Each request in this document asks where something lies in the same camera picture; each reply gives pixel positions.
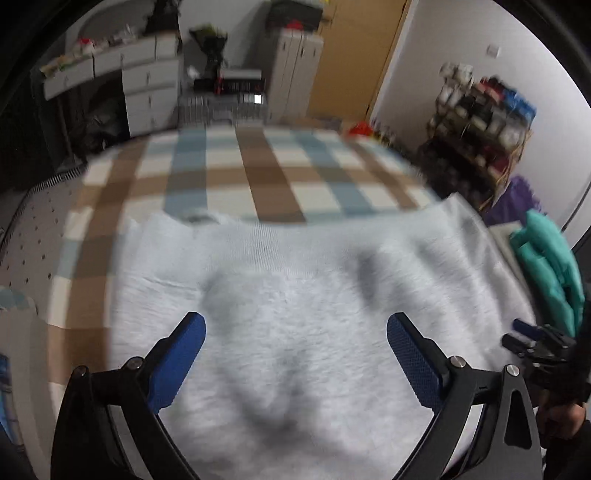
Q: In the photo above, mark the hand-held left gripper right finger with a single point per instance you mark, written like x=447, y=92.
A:
x=415, y=364

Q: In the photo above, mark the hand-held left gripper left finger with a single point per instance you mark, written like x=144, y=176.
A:
x=180, y=360

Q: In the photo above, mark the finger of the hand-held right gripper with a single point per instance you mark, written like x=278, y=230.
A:
x=524, y=326
x=515, y=344

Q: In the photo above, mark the light grey hoodie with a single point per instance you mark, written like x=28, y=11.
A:
x=300, y=300

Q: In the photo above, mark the person's right hand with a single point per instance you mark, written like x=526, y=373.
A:
x=563, y=424

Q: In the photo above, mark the teal sweatshirt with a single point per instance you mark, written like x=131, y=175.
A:
x=549, y=258

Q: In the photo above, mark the purple bag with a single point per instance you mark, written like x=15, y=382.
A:
x=517, y=198

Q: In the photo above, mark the wooden shoe rack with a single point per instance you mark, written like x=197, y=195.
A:
x=517, y=152

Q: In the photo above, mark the blue plaid cloth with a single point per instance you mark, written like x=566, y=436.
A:
x=3, y=369

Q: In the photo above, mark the checkered tablecloth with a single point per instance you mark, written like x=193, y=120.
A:
x=231, y=184

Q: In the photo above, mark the dotted grey rug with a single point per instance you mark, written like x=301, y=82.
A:
x=32, y=230

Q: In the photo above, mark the pile of loose shoes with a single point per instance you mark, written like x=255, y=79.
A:
x=392, y=136

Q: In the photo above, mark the red plastic bag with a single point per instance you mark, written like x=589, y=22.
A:
x=359, y=130

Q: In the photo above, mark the silver suitcase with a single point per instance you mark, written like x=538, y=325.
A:
x=217, y=108

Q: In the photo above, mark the white drawer desk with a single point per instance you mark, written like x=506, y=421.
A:
x=147, y=87

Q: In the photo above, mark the black box with red stripe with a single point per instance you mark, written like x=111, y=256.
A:
x=235, y=83

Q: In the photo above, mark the wooden door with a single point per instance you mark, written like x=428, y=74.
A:
x=355, y=69

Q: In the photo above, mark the white upright suitcase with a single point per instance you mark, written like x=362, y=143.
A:
x=295, y=74

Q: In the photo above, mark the dark wrapped flower bouquet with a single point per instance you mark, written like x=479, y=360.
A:
x=210, y=46

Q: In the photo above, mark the pile of crumpled papers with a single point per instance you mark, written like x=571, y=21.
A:
x=78, y=53

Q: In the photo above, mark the black paper bag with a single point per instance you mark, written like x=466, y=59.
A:
x=161, y=16

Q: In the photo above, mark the grey rounded desk mirror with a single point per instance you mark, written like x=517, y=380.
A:
x=106, y=18

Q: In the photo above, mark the red and black shoe box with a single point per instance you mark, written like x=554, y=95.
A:
x=295, y=25

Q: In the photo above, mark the white wall switch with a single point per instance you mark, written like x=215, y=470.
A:
x=494, y=50

